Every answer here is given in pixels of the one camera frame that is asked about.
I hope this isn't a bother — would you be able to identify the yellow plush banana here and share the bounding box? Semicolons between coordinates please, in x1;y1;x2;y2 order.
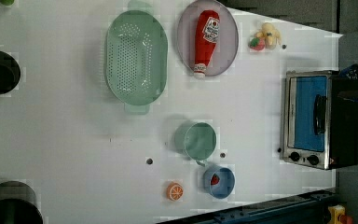
255;22;282;49

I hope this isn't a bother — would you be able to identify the orange slice toy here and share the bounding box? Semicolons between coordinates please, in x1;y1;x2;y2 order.
166;182;184;201

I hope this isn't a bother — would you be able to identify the black cylinder base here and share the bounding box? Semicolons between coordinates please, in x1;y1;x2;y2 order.
0;181;44;224

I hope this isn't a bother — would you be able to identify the blue metal frame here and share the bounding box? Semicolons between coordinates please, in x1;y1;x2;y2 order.
159;190;337;224

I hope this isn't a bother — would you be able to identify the green plastic colander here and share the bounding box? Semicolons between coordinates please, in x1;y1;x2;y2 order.
104;0;168;115

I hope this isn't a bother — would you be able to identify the green metal cup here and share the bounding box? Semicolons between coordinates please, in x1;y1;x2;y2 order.
173;121;217;167

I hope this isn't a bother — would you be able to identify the red plush ketchup bottle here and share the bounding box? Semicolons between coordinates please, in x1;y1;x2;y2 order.
193;10;220;78

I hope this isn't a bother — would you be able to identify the small red strawberry toy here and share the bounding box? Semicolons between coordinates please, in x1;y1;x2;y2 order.
211;175;220;186

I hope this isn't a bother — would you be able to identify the green cap peg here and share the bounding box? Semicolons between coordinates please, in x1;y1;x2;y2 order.
0;0;15;6

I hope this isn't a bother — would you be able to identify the blue bowl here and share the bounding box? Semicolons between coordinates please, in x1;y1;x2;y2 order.
202;165;235;199

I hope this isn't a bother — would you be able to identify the red plush strawberry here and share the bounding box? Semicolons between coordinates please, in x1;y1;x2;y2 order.
249;37;266;51

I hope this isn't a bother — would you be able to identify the grey oval plate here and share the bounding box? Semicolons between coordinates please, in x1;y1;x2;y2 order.
176;0;239;77

